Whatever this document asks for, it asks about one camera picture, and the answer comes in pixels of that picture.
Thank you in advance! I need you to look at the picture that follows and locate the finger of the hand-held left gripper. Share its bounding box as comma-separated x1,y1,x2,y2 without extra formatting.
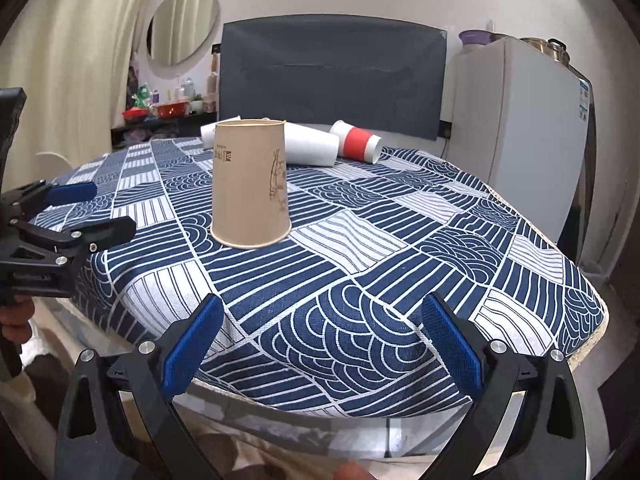
4,181,98,224
11,216,137,264

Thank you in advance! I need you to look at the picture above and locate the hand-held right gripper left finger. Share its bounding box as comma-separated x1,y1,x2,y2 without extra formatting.
54,294,224,480

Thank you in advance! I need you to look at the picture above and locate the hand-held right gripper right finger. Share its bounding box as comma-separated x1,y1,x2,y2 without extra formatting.
421,293,588,480

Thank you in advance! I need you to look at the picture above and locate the brown paper cup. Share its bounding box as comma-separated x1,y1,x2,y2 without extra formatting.
210,119,292,250

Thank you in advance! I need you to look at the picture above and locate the plain white paper cup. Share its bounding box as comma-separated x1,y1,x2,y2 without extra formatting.
200,116,243,150
285,124,341,167

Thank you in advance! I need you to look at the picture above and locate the white cup with red band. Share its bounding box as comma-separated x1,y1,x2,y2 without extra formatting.
329,120,383,163

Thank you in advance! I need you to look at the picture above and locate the person's left hand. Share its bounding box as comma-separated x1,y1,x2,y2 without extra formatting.
0,300,35,348

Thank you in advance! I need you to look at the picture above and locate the white chair back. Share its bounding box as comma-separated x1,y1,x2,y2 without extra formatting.
35,151,73,176

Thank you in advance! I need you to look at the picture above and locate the dark low cabinet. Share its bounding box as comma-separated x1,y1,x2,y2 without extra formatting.
110,112,216,151

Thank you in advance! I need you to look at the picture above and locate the cream curtain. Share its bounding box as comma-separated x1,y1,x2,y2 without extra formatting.
0,0,168,196

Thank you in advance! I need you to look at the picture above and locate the blue white patterned tablecloth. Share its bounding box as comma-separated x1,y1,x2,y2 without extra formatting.
27,135,608,418

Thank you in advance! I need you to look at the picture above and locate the white refrigerator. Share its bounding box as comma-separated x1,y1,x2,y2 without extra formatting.
440,37,593,261

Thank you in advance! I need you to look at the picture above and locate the dark grey cloth cover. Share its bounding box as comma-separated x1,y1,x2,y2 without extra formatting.
218,14,448,141

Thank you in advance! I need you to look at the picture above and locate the metal cooking pot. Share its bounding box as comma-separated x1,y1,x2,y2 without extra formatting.
520,36,571,66

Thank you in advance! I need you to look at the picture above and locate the round wall mirror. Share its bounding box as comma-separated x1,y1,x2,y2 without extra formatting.
146,0,222,68

